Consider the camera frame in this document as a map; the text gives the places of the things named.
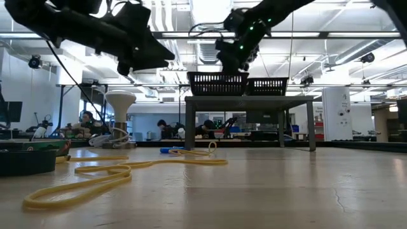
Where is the white coiled lamp cable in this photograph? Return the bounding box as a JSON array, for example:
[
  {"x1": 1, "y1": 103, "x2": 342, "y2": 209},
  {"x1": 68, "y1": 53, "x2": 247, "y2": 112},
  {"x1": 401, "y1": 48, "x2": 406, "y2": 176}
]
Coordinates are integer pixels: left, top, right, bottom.
[{"x1": 88, "y1": 127, "x2": 131, "y2": 149}]

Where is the dark green tray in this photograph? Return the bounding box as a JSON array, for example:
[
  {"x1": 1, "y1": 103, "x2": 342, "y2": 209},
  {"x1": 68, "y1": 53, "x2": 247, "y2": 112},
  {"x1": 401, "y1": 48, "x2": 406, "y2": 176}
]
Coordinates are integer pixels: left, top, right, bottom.
[{"x1": 0, "y1": 149, "x2": 60, "y2": 177}]

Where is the white mushroom lamp wooden base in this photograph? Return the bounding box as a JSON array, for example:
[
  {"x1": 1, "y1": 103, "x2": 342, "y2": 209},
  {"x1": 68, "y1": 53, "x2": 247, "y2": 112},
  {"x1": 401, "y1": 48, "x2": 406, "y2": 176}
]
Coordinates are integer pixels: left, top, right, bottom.
[{"x1": 101, "y1": 90, "x2": 137, "y2": 149}]

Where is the red shelf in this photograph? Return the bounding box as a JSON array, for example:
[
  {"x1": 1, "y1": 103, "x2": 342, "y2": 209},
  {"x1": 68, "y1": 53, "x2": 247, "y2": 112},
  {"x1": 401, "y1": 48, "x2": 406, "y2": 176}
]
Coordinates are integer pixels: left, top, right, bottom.
[{"x1": 314, "y1": 122, "x2": 324, "y2": 141}]

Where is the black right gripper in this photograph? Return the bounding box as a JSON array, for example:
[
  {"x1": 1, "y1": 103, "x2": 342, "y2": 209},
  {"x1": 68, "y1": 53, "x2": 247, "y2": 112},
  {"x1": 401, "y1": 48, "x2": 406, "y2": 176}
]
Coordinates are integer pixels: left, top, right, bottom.
[{"x1": 216, "y1": 8, "x2": 271, "y2": 74}]

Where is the black overhead light bar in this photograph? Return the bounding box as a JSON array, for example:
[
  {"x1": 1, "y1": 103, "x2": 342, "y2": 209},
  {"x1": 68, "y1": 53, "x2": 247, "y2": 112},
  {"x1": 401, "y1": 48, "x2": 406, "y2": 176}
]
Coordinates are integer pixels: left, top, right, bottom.
[{"x1": 0, "y1": 31, "x2": 403, "y2": 40}]

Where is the grey perforated metal riser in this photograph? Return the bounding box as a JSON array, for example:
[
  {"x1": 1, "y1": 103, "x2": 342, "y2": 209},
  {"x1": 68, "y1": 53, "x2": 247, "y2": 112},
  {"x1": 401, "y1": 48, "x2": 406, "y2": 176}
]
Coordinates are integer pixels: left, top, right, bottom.
[{"x1": 184, "y1": 95, "x2": 317, "y2": 152}]

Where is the black plastic basket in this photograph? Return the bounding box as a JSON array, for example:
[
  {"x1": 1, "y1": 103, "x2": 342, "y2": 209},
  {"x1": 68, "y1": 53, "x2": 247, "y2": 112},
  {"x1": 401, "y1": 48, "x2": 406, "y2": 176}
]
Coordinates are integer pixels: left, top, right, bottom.
[
  {"x1": 186, "y1": 71, "x2": 250, "y2": 97},
  {"x1": 246, "y1": 77, "x2": 289, "y2": 97}
]

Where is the person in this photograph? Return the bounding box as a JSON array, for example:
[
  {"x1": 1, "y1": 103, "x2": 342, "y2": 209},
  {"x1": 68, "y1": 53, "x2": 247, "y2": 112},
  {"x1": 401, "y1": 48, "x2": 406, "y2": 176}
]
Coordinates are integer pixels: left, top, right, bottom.
[
  {"x1": 194, "y1": 119, "x2": 217, "y2": 140},
  {"x1": 156, "y1": 119, "x2": 179, "y2": 140},
  {"x1": 68, "y1": 110, "x2": 106, "y2": 140}
]

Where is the blue spiral coil wristband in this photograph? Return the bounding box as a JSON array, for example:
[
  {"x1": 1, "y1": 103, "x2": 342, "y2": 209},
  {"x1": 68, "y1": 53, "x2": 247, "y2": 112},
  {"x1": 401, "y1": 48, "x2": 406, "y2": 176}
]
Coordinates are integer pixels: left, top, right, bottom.
[{"x1": 160, "y1": 146, "x2": 186, "y2": 155}]

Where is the green yellow crayon box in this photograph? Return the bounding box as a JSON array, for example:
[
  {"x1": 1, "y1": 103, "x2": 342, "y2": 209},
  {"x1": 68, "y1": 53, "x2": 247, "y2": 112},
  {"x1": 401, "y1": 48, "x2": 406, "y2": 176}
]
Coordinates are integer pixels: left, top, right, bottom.
[{"x1": 0, "y1": 139, "x2": 71, "y2": 157}]

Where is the silver ceiling air duct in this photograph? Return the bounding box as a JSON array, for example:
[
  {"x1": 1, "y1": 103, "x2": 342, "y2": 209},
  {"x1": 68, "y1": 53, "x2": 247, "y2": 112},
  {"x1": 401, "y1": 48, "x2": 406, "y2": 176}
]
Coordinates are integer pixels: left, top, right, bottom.
[{"x1": 190, "y1": 0, "x2": 235, "y2": 64}]

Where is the white round pillar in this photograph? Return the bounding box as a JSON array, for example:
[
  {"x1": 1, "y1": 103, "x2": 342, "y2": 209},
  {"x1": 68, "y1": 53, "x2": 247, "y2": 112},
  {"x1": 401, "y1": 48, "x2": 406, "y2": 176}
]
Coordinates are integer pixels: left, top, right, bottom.
[{"x1": 322, "y1": 87, "x2": 353, "y2": 142}]

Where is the black computer monitor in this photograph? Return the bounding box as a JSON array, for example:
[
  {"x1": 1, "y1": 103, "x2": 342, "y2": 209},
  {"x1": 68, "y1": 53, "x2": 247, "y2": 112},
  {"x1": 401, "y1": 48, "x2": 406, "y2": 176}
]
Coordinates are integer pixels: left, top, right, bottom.
[{"x1": 0, "y1": 101, "x2": 24, "y2": 123}]

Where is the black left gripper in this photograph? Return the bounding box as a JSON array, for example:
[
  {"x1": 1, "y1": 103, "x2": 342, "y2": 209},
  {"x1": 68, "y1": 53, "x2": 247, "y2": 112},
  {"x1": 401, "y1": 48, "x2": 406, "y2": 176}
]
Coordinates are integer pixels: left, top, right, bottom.
[{"x1": 95, "y1": 1, "x2": 176, "y2": 76}]

